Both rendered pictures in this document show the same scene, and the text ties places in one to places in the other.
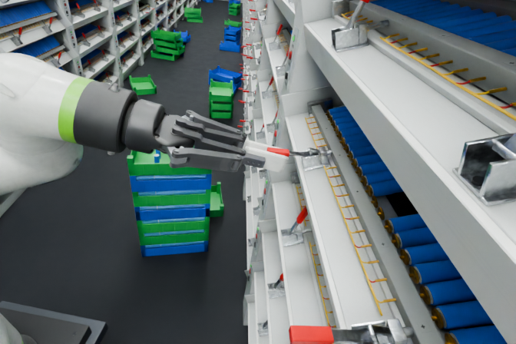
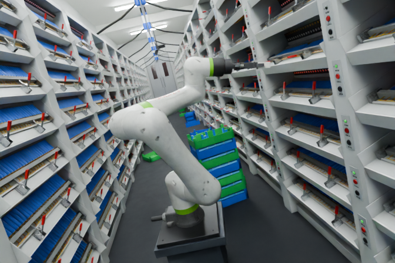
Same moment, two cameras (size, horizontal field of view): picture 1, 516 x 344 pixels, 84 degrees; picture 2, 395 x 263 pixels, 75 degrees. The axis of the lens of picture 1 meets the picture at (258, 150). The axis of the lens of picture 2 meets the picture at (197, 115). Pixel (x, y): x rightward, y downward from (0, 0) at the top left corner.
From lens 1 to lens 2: 1.03 m
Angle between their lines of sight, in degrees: 25
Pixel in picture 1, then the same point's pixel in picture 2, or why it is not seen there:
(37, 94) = (203, 60)
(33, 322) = not seen: hidden behind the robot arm
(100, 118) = (219, 61)
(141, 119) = (227, 60)
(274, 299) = (293, 134)
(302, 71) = (260, 49)
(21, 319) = not seen: hidden behind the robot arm
